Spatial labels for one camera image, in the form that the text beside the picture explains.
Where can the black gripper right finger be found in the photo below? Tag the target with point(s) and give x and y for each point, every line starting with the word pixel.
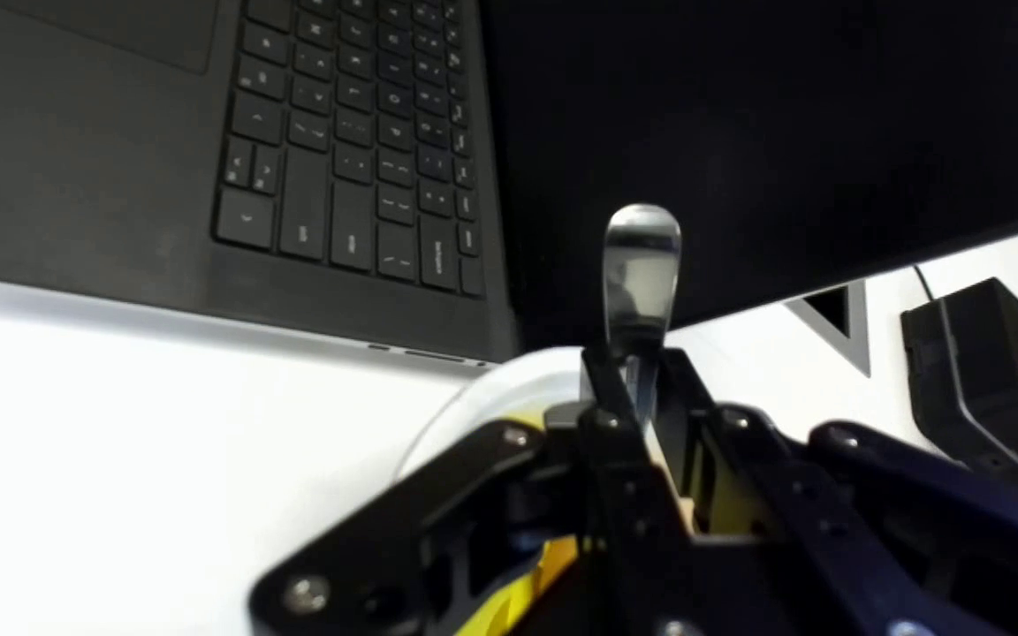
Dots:
pixel 886 532

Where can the yellow food pieces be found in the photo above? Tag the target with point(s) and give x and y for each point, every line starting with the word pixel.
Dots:
pixel 538 571

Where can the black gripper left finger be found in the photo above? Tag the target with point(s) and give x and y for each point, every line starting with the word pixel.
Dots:
pixel 512 532

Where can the small black box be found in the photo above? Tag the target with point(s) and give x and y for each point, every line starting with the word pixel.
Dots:
pixel 993 376

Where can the silver spoon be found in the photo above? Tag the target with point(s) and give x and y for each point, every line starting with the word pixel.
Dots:
pixel 642 271

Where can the black laptop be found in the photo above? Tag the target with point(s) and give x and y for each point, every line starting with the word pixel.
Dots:
pixel 123 176

